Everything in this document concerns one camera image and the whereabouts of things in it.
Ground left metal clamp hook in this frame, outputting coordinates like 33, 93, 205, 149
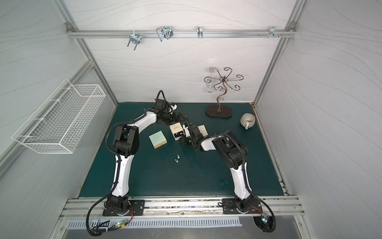
127, 32, 141, 50

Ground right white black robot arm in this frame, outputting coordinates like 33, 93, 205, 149
181, 117, 262, 214

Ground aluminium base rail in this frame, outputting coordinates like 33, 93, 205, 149
59, 196, 305, 220

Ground aluminium cross bar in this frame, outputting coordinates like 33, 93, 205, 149
67, 28, 297, 39

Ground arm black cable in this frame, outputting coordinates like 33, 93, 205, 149
252, 191, 277, 234
86, 191, 120, 237

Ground dark green table mat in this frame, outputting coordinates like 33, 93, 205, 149
78, 102, 285, 198

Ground cream drawer jewelry box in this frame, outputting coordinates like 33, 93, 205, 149
198, 125, 208, 137

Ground metal clamp hook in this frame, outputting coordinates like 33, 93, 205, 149
156, 26, 174, 42
127, 32, 141, 50

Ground clear glass on stand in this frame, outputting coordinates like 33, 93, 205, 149
205, 67, 217, 93

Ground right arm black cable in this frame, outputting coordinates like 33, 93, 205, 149
252, 191, 277, 234

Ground middle metal clamp hook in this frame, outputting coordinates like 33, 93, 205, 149
156, 26, 174, 42

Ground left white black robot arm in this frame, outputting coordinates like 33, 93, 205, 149
105, 90, 186, 216

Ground right metal clamp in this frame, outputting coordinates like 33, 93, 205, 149
259, 26, 285, 38

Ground black metal jewelry stand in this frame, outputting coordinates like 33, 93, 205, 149
204, 67, 244, 118

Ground small metal clamp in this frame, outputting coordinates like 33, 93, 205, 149
197, 26, 203, 39

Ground mint green jewelry box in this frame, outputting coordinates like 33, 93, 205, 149
149, 130, 167, 149

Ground white wire basket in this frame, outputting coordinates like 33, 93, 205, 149
12, 79, 105, 154

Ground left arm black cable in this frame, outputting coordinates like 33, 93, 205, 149
86, 191, 120, 237

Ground grey ribbed ceramic ornament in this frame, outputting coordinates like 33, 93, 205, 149
240, 113, 256, 130

